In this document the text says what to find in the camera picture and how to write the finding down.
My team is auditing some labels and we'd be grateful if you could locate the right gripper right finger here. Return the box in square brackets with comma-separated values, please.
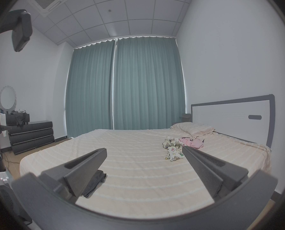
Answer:
[182, 146, 249, 204]

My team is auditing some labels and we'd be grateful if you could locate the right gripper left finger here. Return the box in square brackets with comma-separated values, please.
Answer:
[39, 148, 108, 201]

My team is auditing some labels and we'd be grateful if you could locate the black garment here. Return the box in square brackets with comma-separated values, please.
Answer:
[81, 170, 107, 198]

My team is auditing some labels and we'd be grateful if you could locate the bed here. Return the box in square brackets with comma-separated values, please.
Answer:
[19, 94, 276, 213]

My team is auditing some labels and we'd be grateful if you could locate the black dressing table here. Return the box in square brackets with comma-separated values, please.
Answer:
[0, 112, 30, 138]

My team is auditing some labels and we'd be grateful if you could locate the dark grey garment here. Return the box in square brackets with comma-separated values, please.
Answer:
[12, 110, 28, 126]

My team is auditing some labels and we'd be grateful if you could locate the black chest of drawers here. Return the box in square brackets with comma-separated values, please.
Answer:
[8, 121, 56, 155]

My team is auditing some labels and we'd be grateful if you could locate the round white mirror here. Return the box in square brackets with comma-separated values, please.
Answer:
[0, 85, 16, 112]

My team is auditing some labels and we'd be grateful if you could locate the pink garment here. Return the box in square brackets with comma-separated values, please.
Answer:
[179, 137, 205, 149]

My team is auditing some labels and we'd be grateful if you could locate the white printed garment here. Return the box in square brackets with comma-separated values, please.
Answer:
[162, 136, 186, 162]

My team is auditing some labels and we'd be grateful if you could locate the cream pillow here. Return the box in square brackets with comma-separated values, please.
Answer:
[170, 122, 216, 136]

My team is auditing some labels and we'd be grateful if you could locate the blue-green curtain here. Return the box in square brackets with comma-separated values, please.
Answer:
[65, 40, 115, 138]
[112, 37, 186, 130]

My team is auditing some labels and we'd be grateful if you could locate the black cable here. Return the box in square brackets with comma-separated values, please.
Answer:
[3, 152, 21, 164]

